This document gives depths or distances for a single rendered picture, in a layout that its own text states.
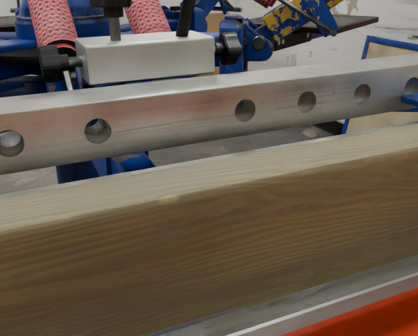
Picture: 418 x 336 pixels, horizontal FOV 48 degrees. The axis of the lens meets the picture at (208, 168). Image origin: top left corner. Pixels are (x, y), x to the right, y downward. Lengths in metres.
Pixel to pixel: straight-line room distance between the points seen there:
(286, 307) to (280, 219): 0.04
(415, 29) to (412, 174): 2.71
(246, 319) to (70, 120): 0.23
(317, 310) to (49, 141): 0.25
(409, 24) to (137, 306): 2.84
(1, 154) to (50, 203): 0.22
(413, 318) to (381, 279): 0.05
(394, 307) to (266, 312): 0.10
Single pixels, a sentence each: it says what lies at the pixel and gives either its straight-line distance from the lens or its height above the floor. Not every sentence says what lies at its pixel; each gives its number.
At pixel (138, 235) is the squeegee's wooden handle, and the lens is 0.18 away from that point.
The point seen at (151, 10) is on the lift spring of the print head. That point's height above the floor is 1.09.
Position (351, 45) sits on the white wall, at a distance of 3.34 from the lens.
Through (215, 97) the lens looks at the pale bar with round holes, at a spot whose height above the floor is 1.03.
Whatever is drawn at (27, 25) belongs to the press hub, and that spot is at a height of 1.05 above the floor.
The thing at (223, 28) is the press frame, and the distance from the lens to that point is 0.86.
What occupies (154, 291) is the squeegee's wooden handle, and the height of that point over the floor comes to 1.02.
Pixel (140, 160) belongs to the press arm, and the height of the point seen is 0.92.
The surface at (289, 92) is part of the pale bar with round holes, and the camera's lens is 0.46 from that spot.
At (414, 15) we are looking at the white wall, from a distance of 2.96.
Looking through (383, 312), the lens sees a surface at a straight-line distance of 0.30.
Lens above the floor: 1.14
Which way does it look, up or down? 23 degrees down
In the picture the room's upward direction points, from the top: 1 degrees counter-clockwise
